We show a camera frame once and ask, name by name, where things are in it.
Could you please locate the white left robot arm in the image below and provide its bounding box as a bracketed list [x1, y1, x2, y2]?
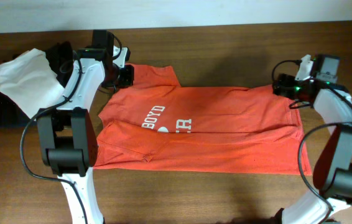
[35, 47, 134, 223]

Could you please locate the orange printed t-shirt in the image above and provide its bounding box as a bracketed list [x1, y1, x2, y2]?
[95, 65, 312, 175]

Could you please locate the black folded garment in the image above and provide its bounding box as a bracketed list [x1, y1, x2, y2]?
[0, 41, 73, 128]

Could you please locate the white folded cloth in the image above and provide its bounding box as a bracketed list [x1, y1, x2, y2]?
[0, 49, 65, 118]

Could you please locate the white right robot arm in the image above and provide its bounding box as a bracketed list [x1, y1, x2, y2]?
[271, 73, 352, 223]

